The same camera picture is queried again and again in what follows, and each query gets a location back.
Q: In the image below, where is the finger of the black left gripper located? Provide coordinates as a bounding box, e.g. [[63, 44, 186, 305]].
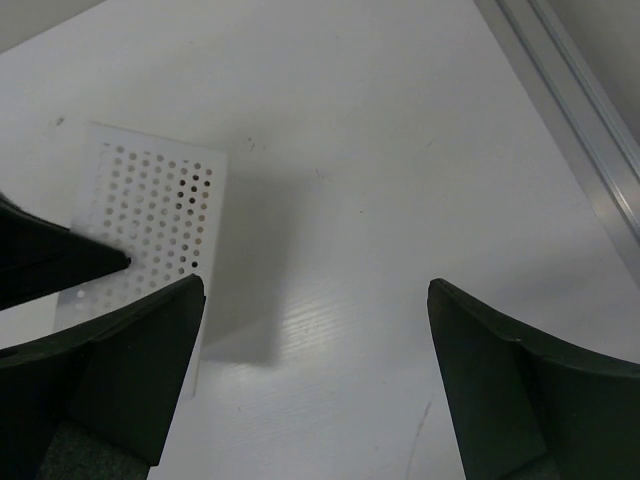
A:
[[1, 197, 131, 310]]

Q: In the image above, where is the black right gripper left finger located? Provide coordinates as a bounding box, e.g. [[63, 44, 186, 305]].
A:
[[1, 275, 205, 479]]

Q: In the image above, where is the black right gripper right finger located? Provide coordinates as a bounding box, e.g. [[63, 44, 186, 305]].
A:
[[427, 279, 639, 479]]

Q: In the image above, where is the white perforated plastic box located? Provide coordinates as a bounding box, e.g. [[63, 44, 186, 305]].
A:
[[52, 122, 230, 401]]

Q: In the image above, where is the aluminium rail right side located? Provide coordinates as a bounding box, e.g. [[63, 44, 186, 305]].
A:
[[497, 1, 639, 281]]

